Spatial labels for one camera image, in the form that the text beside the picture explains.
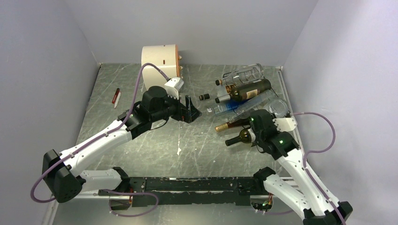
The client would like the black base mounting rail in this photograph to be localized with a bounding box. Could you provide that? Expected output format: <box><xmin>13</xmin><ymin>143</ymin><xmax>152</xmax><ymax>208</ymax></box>
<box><xmin>98</xmin><ymin>177</ymin><xmax>270</xmax><ymax>207</ymax></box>

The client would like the large clear round bottle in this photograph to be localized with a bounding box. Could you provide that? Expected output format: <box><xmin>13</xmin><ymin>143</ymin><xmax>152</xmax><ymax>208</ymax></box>
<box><xmin>266</xmin><ymin>98</ymin><xmax>289</xmax><ymax>118</ymax></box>

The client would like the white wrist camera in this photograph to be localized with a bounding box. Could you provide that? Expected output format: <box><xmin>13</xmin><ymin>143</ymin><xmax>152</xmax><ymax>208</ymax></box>
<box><xmin>164</xmin><ymin>77</ymin><xmax>184</xmax><ymax>100</ymax></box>
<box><xmin>273</xmin><ymin>117</ymin><xmax>298</xmax><ymax>132</ymax></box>

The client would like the clear bottle with cork stopper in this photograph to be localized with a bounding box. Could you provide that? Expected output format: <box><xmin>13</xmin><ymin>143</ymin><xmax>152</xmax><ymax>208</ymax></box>
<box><xmin>215</xmin><ymin>63</ymin><xmax>264</xmax><ymax>86</ymax></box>

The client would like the red wine bottle gold foil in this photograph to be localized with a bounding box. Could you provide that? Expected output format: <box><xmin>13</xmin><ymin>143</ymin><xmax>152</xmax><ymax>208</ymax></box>
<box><xmin>215</xmin><ymin>118</ymin><xmax>250</xmax><ymax>132</ymax></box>

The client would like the dark wine bottle black cap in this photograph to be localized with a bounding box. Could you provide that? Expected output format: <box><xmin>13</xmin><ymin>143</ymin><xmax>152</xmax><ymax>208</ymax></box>
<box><xmin>225</xmin><ymin>128</ymin><xmax>255</xmax><ymax>146</ymax></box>

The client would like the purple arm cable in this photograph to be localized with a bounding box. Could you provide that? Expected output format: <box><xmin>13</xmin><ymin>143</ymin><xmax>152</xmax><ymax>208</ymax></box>
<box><xmin>30</xmin><ymin>63</ymin><xmax>171</xmax><ymax>204</ymax></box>
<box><xmin>291</xmin><ymin>112</ymin><xmax>347</xmax><ymax>225</ymax></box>

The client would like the black wire wine rack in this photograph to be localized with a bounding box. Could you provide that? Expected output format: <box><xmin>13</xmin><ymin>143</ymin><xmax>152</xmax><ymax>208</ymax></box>
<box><xmin>227</xmin><ymin>79</ymin><xmax>289</xmax><ymax>122</ymax></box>

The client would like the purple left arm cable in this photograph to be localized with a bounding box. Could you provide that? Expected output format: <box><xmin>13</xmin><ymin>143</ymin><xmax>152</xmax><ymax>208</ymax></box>
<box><xmin>30</xmin><ymin>63</ymin><xmax>171</xmax><ymax>204</ymax></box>

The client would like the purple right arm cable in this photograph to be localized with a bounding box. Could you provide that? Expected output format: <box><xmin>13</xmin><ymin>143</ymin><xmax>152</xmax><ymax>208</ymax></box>
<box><xmin>291</xmin><ymin>112</ymin><xmax>347</xmax><ymax>225</ymax></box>

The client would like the dark green silver-capped wine bottle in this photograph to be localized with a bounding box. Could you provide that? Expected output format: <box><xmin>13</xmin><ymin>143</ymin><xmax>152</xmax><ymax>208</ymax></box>
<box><xmin>215</xmin><ymin>79</ymin><xmax>272</xmax><ymax>103</ymax></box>

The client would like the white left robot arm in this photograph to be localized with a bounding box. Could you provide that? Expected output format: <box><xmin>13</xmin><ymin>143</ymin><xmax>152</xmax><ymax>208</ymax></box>
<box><xmin>42</xmin><ymin>86</ymin><xmax>201</xmax><ymax>203</ymax></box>

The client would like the clear bottle with black cap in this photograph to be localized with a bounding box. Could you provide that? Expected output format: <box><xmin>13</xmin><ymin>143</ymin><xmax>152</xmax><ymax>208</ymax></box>
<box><xmin>199</xmin><ymin>93</ymin><xmax>223</xmax><ymax>103</ymax></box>

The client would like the clear tall glass bottle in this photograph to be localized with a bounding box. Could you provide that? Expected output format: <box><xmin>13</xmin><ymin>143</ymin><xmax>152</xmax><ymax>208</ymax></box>
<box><xmin>227</xmin><ymin>90</ymin><xmax>277</xmax><ymax>122</ymax></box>

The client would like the white cylindrical drum appliance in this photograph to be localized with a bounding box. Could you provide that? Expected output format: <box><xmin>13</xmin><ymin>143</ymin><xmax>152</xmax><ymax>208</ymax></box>
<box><xmin>141</xmin><ymin>45</ymin><xmax>183</xmax><ymax>90</ymax></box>

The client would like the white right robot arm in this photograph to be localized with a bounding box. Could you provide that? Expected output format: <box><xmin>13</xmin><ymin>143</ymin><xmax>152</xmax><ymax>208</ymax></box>
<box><xmin>248</xmin><ymin>109</ymin><xmax>353</xmax><ymax>225</ymax></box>

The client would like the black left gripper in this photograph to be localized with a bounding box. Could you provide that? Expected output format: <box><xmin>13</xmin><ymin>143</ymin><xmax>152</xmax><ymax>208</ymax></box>
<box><xmin>151</xmin><ymin>90</ymin><xmax>202</xmax><ymax>123</ymax></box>

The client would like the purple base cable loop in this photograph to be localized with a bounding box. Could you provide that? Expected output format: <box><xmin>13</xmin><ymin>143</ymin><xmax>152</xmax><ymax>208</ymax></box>
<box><xmin>107</xmin><ymin>190</ymin><xmax>160</xmax><ymax>218</ymax></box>

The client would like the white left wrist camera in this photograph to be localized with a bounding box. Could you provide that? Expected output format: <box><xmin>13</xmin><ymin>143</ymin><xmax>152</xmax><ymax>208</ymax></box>
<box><xmin>164</xmin><ymin>77</ymin><xmax>184</xmax><ymax>100</ymax></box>

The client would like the blue clear vodka bottle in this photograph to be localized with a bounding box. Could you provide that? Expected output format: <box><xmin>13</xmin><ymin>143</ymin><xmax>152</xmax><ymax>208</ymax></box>
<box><xmin>207</xmin><ymin>99</ymin><xmax>251</xmax><ymax>115</ymax></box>

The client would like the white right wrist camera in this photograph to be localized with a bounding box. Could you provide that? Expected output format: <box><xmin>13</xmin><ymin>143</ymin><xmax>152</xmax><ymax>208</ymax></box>
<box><xmin>273</xmin><ymin>117</ymin><xmax>298</xmax><ymax>132</ymax></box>

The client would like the red white box cutter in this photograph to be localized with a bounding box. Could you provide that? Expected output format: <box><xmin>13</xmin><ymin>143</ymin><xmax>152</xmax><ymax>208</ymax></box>
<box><xmin>112</xmin><ymin>88</ymin><xmax>121</xmax><ymax>108</ymax></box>

